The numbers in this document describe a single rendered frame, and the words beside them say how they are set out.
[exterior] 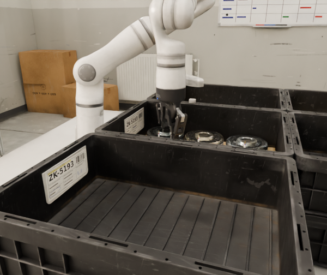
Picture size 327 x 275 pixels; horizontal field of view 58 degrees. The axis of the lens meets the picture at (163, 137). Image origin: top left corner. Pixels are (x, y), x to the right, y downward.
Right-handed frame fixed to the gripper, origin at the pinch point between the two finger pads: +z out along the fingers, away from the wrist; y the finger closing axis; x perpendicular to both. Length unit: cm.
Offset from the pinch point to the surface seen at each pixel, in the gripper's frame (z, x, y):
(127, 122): -5.4, -11.0, -2.5
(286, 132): -7.8, 14.0, 25.4
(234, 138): -0.8, 14.3, 8.8
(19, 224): -8, -37, 34
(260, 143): -1.0, 17.8, 15.0
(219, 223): 2.4, -7.6, 33.3
